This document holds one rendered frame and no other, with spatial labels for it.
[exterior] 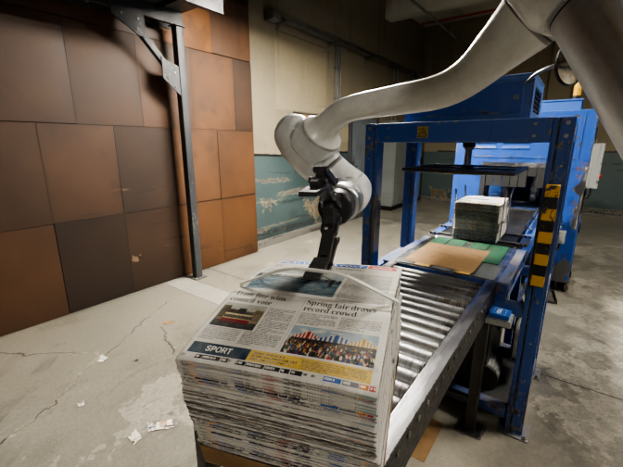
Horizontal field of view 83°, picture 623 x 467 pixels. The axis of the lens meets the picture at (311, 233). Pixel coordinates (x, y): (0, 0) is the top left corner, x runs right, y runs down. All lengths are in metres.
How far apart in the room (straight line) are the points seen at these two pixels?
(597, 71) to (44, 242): 3.52
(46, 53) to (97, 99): 0.44
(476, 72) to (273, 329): 0.53
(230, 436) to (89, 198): 3.20
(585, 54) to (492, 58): 0.24
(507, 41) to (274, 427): 0.66
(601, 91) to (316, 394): 0.45
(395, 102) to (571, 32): 0.35
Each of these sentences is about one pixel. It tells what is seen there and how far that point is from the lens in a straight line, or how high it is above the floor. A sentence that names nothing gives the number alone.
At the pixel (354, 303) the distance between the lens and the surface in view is 0.60.
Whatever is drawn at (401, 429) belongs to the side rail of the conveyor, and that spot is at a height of 0.80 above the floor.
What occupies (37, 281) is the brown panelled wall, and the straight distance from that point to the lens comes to 3.64.
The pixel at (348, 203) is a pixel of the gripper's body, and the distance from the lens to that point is 0.73.
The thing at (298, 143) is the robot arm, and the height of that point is 1.44.
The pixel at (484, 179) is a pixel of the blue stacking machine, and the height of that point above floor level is 1.08.
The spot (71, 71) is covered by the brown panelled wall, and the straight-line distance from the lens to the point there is 3.68.
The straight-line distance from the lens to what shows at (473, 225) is 2.66.
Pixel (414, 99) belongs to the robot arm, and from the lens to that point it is 0.73.
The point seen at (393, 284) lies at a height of 1.19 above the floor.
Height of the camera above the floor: 1.44
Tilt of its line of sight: 14 degrees down
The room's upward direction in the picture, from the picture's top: straight up
